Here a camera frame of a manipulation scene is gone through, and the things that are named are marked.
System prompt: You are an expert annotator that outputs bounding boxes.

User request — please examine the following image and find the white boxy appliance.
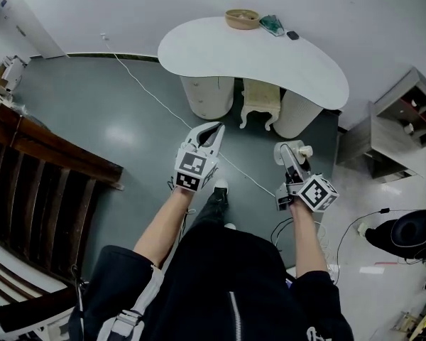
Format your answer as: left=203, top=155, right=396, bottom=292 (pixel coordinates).
left=0, top=55, right=26, bottom=92

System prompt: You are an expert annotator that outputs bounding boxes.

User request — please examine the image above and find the black office chair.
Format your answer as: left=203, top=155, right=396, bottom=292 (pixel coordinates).
left=364, top=207, right=426, bottom=263

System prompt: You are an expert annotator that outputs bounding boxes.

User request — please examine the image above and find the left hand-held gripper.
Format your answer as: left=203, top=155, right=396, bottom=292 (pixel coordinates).
left=173, top=121, right=226, bottom=193

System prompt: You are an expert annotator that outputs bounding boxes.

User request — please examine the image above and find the person's right forearm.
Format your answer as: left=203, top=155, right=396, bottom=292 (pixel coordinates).
left=288, top=200, right=330, bottom=281

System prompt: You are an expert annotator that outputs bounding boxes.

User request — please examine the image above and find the looped black cable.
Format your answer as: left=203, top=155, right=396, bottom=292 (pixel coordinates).
left=271, top=216, right=296, bottom=249

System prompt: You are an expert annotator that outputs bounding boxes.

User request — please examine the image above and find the woven tan basket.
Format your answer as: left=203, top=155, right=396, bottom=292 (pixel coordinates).
left=224, top=9, right=261, bottom=32

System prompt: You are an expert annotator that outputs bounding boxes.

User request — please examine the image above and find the black cable with adapter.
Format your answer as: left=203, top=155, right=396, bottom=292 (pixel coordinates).
left=334, top=207, right=426, bottom=284

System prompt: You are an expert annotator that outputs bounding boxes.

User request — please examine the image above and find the frosted glass bottle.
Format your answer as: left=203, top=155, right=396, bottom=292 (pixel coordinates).
left=273, top=139, right=314, bottom=167

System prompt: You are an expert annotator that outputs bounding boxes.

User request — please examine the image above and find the white cable bundle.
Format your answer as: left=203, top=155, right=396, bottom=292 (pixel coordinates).
left=317, top=221, right=342, bottom=284

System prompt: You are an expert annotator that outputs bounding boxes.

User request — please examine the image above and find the white kidney-shaped table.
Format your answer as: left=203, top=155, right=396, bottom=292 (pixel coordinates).
left=157, top=16, right=350, bottom=139

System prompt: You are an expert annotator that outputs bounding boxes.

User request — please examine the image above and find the crumpled green packet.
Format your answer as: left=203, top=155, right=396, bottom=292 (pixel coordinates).
left=258, top=13, right=286, bottom=38

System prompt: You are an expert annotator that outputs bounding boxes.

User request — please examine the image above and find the light wooden frame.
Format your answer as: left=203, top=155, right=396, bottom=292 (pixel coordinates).
left=389, top=310, right=426, bottom=341

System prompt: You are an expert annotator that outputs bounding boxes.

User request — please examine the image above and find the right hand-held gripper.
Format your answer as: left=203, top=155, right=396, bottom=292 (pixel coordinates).
left=274, top=143, right=340, bottom=213

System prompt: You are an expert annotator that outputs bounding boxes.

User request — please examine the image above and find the grey wooden shelf cabinet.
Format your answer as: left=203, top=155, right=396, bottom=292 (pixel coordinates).
left=334, top=66, right=426, bottom=182

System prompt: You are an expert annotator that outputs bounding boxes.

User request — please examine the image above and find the white floor cable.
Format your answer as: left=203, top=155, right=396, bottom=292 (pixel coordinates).
left=99, top=33, right=276, bottom=198

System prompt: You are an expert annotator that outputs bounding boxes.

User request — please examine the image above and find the person's black trouser leg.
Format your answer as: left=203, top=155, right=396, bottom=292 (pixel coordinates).
left=190, top=186, right=230, bottom=232

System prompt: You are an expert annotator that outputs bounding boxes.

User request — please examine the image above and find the person's left forearm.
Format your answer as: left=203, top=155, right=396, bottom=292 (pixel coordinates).
left=132, top=185, right=197, bottom=268

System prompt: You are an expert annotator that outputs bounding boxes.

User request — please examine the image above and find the person's black jacket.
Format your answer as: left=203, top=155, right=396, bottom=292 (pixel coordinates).
left=68, top=221, right=354, bottom=341

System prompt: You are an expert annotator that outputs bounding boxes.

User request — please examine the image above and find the cream carved stool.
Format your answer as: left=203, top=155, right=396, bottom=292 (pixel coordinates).
left=239, top=77, right=283, bottom=132

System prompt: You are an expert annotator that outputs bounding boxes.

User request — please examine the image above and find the grey bag strap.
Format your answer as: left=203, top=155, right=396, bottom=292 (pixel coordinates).
left=105, top=264, right=165, bottom=341

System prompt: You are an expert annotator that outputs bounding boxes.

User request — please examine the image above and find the white door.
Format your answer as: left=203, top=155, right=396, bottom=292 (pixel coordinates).
left=0, top=0, right=68, bottom=67

